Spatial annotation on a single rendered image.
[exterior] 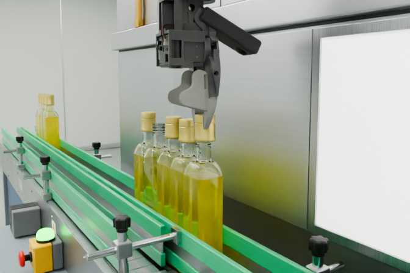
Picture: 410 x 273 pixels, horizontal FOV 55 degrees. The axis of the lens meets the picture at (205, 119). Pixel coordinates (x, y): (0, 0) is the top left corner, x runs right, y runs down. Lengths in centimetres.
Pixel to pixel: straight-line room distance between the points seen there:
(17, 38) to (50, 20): 57
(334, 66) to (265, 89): 16
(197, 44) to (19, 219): 92
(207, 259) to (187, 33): 36
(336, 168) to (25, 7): 631
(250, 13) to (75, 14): 616
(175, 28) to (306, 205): 37
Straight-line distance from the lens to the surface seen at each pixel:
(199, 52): 61
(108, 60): 699
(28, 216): 136
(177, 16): 62
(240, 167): 83
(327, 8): 68
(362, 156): 63
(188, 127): 75
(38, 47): 670
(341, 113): 64
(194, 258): 73
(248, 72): 79
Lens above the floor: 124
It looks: 6 degrees down
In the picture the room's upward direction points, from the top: straight up
